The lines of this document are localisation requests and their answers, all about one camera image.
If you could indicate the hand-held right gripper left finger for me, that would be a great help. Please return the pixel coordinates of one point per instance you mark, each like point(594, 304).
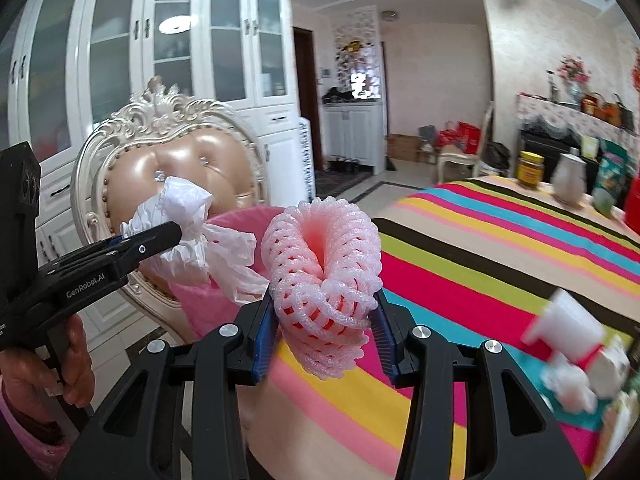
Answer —
point(263, 341)

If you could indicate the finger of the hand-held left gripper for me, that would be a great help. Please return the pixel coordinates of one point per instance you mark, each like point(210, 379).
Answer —
point(150, 245)
point(119, 241)

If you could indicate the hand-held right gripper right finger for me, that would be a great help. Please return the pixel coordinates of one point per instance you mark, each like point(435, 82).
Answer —
point(387, 346)

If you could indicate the white plastic bag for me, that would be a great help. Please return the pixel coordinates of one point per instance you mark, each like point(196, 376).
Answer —
point(185, 205)

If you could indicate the pink waste bag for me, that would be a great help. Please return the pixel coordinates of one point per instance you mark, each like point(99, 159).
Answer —
point(200, 305)

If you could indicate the pink foam fruit net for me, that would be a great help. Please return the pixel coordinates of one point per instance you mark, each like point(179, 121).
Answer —
point(320, 260)

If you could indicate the person's left forearm pink sleeve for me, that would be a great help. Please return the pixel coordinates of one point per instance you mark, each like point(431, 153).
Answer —
point(25, 455)

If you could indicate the person's left hand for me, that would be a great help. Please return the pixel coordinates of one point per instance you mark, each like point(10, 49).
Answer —
point(22, 385)

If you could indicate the ornate cream padded chair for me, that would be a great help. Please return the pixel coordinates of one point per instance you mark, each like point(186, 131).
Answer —
point(150, 160)

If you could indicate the striped colourful tablecloth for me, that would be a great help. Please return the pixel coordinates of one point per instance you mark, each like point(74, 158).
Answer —
point(475, 260)

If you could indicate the white patterned floor box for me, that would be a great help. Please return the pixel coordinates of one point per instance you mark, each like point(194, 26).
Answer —
point(306, 160)

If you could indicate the white cup with red band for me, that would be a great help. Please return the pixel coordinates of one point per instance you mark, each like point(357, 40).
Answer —
point(565, 327)

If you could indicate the crumpled white tissue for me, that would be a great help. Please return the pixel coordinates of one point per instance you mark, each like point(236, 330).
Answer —
point(570, 385)

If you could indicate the cardboard box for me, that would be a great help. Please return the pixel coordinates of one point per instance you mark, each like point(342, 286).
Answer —
point(402, 147)

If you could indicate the cream dining chair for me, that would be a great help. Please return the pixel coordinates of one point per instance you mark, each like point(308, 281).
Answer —
point(465, 159)

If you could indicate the white glass-door cabinet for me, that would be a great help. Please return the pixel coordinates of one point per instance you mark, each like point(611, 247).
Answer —
point(120, 35)

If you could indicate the dark wooden door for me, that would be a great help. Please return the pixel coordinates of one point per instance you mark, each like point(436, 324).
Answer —
point(305, 100)

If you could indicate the white low cabinet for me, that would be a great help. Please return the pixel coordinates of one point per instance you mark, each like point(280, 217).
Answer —
point(352, 130)

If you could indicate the red gift bags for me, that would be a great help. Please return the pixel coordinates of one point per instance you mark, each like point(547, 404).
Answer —
point(460, 137)

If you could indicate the yellow jar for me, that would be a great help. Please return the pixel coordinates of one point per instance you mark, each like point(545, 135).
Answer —
point(530, 172)

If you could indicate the dark sideboard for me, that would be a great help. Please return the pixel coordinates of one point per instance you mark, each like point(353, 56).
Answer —
point(545, 142)

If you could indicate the green snack packet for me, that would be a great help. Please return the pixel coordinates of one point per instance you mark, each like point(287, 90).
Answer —
point(612, 175)

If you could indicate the red plastic container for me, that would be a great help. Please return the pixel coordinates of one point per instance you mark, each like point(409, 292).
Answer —
point(634, 205)

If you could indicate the white lace cloth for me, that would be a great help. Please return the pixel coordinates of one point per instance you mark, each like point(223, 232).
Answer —
point(560, 112)

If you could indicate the white lattice panel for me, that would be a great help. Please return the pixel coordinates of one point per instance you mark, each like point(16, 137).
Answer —
point(350, 30)

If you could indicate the row of baskets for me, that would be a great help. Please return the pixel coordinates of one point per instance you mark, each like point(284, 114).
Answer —
point(607, 110)

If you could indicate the pink flower bouquet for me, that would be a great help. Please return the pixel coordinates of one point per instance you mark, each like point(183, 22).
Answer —
point(574, 69)

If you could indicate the red hanging knot ornament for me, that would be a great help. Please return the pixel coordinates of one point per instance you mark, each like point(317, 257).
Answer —
point(636, 70)

